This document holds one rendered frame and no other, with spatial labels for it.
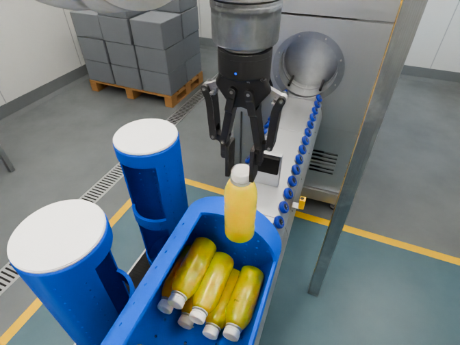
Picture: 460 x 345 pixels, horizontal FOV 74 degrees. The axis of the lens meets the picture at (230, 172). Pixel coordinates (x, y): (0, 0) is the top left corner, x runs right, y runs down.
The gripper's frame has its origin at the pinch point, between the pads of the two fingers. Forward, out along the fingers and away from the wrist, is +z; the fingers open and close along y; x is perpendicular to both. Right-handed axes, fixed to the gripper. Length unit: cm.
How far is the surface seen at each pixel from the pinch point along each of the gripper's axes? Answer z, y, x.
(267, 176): 48, 5, -50
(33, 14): 58, 323, -234
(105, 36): 76, 238, -243
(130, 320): 22.7, 12.9, 24.1
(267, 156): 37, 5, -50
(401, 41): -4, -28, -64
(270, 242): 27.3, -6.5, -4.6
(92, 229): 41, 47, 0
